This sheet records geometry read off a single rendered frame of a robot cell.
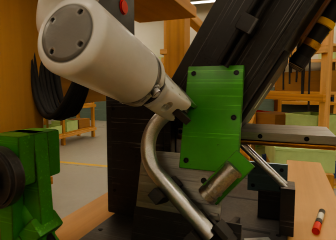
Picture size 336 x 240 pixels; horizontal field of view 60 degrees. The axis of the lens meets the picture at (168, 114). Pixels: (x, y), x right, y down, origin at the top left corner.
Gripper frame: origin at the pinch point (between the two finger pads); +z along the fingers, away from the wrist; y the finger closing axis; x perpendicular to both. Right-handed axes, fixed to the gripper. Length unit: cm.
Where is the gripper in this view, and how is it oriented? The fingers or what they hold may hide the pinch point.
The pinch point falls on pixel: (175, 102)
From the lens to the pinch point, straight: 57.2
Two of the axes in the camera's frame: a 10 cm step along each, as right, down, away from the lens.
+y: -5.9, -7.2, 3.7
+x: -7.2, 6.7, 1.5
